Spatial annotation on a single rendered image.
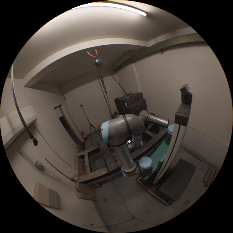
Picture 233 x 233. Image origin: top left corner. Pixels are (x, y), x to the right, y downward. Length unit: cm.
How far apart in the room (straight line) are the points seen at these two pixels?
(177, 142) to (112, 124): 34
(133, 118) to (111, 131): 12
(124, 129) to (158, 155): 67
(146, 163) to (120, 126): 41
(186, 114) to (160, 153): 69
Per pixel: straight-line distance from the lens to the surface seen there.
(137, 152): 153
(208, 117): 193
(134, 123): 35
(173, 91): 196
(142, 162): 63
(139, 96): 155
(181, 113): 33
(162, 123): 100
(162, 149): 98
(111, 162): 154
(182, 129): 35
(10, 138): 101
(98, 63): 132
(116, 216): 209
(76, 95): 352
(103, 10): 114
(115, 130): 34
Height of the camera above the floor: 194
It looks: 25 degrees down
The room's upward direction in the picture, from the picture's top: 19 degrees counter-clockwise
